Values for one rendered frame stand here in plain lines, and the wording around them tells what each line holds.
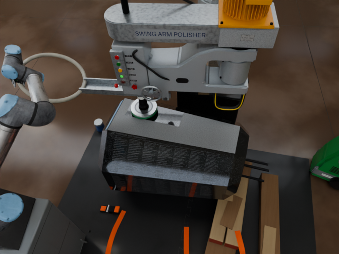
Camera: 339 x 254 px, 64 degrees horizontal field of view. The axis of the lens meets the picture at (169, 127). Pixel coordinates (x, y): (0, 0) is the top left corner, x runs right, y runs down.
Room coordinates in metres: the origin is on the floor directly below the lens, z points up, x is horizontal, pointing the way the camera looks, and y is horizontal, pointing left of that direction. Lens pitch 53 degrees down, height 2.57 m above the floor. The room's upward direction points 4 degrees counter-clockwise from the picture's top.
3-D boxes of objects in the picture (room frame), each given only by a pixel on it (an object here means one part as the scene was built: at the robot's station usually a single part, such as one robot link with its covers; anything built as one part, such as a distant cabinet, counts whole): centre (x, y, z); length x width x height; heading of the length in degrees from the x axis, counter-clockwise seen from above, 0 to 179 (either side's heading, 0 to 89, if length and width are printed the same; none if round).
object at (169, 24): (1.41, -0.15, 1.66); 0.96 x 0.25 x 0.17; 80
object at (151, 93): (1.33, 0.10, 1.24); 0.15 x 0.10 x 0.15; 80
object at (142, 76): (1.46, 0.12, 1.36); 0.36 x 0.22 x 0.45; 80
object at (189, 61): (1.39, -0.19, 1.35); 0.74 x 0.23 x 0.49; 80
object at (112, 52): (1.37, 0.28, 1.41); 0.08 x 0.03 x 0.28; 80
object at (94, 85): (1.49, 0.30, 1.13); 0.69 x 0.19 x 0.05; 80
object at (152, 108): (1.47, 0.19, 0.91); 0.21 x 0.21 x 0.01
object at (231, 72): (1.36, -0.45, 1.39); 0.19 x 0.19 x 0.20
